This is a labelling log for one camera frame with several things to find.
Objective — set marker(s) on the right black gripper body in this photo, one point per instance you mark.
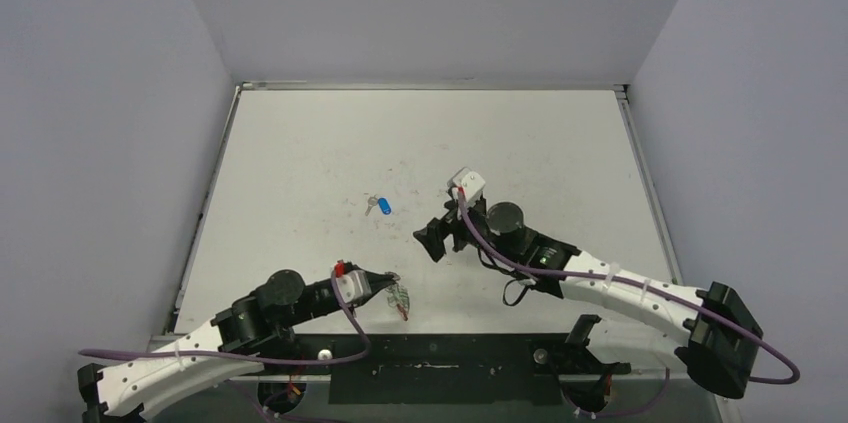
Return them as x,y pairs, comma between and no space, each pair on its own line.
451,234

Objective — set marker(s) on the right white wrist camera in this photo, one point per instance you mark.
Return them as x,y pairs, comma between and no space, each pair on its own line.
468,183

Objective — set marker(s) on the metal keyring with red handle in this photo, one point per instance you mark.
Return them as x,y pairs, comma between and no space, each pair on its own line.
403,312

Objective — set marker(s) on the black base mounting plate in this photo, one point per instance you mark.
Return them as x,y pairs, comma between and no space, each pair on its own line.
458,369

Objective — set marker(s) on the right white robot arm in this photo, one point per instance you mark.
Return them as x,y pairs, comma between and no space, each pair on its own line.
713,328

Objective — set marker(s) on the aluminium table frame rail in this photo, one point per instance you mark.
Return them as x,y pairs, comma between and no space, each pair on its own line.
298,167

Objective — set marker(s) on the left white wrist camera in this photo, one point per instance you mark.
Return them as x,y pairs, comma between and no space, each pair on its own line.
352,283

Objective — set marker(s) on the blue capped key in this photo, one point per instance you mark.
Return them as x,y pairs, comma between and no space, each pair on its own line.
376,203

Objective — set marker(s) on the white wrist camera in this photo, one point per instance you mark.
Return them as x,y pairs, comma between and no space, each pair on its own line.
468,183
352,283

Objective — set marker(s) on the green capped key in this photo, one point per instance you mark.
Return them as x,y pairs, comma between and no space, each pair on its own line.
399,295

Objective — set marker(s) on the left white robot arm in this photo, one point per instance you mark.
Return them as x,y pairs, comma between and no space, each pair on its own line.
253,333

